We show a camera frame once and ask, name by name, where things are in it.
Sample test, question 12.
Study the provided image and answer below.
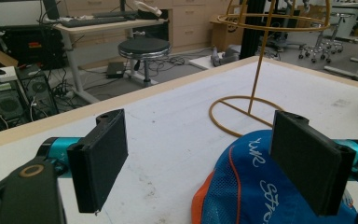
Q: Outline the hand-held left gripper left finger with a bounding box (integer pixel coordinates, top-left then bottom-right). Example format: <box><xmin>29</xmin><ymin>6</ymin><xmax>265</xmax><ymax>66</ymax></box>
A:
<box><xmin>66</xmin><ymin>108</ymin><xmax>129</xmax><ymax>215</ymax></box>

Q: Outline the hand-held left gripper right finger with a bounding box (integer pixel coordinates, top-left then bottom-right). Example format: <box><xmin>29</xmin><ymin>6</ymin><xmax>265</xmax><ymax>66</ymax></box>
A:
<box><xmin>268</xmin><ymin>109</ymin><xmax>357</xmax><ymax>217</ymax></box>

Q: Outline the blue and orange cap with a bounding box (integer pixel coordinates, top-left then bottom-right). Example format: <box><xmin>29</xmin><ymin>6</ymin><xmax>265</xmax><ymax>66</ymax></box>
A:
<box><xmin>191</xmin><ymin>129</ymin><xmax>358</xmax><ymax>224</ymax></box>

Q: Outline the yellow wire hat stand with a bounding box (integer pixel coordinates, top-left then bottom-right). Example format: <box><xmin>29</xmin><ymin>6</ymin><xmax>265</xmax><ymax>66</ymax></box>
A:
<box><xmin>208</xmin><ymin>0</ymin><xmax>332</xmax><ymax>138</ymax></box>

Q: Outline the black power adapter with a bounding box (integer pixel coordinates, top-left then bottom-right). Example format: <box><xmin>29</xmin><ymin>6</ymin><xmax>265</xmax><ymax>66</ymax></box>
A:
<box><xmin>105</xmin><ymin>61</ymin><xmax>127</xmax><ymax>79</ymax></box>

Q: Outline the black computer tower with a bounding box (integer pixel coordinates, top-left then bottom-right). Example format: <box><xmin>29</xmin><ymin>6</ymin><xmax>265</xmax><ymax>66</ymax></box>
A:
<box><xmin>14</xmin><ymin>63</ymin><xmax>60</xmax><ymax>121</ymax></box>
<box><xmin>0</xmin><ymin>81</ymin><xmax>32</xmax><ymax>132</ymax></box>

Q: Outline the round black stool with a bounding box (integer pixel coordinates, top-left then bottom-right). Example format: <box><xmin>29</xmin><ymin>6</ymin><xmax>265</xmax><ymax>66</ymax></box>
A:
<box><xmin>117</xmin><ymin>37</ymin><xmax>172</xmax><ymax>88</ymax></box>

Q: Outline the chrome swivel stool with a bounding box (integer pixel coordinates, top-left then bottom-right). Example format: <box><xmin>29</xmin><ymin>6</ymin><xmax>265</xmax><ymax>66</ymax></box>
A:
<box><xmin>297</xmin><ymin>12</ymin><xmax>347</xmax><ymax>64</ymax></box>

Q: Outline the light wooden desk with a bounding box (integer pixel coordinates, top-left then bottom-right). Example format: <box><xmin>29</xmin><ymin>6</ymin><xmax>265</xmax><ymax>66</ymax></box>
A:
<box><xmin>53</xmin><ymin>18</ymin><xmax>169</xmax><ymax>105</ymax></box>

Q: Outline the grey handheld device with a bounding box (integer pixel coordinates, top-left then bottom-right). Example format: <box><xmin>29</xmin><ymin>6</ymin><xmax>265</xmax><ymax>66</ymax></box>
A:
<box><xmin>210</xmin><ymin>46</ymin><xmax>241</xmax><ymax>67</ymax></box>

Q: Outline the black equipment case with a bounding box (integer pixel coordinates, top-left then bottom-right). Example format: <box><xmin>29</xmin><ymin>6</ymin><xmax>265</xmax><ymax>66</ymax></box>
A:
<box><xmin>0</xmin><ymin>24</ymin><xmax>67</xmax><ymax>71</ymax></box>

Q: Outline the black keyboard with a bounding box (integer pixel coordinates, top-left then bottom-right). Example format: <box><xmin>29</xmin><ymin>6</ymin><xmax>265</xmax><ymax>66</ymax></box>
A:
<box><xmin>59</xmin><ymin>16</ymin><xmax>129</xmax><ymax>29</ymax></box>

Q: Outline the wooden drawer cabinet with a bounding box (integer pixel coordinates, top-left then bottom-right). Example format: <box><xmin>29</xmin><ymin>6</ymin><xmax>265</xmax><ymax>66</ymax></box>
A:
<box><xmin>62</xmin><ymin>0</ymin><xmax>241</xmax><ymax>54</ymax></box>

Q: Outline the tangle of black floor cables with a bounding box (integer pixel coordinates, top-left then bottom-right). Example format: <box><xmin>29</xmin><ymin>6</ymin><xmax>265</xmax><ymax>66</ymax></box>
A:
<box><xmin>122</xmin><ymin>53</ymin><xmax>213</xmax><ymax>78</ymax></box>

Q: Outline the black metal post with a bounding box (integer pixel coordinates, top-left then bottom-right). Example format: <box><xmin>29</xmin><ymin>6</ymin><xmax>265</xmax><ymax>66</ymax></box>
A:
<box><xmin>240</xmin><ymin>0</ymin><xmax>268</xmax><ymax>61</ymax></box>

